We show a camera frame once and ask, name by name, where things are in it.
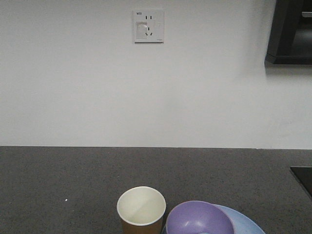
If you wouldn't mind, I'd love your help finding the light blue plastic plate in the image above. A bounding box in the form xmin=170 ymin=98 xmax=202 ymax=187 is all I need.
xmin=162 ymin=204 xmax=264 ymax=234

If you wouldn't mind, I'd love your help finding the white wall power socket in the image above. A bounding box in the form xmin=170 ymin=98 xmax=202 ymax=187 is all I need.
xmin=132 ymin=9 xmax=164 ymax=43

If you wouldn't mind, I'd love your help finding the black range hood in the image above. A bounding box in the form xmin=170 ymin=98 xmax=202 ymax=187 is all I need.
xmin=265 ymin=0 xmax=312 ymax=65

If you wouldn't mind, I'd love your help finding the black induction cooktop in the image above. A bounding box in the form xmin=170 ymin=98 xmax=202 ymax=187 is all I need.
xmin=290 ymin=166 xmax=312 ymax=197

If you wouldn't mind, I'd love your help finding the purple plastic bowl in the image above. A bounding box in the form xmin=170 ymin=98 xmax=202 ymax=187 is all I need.
xmin=165 ymin=200 xmax=235 ymax=234

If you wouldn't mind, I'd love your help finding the brown paper cup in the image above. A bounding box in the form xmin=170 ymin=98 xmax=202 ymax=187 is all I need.
xmin=117 ymin=186 xmax=167 ymax=234

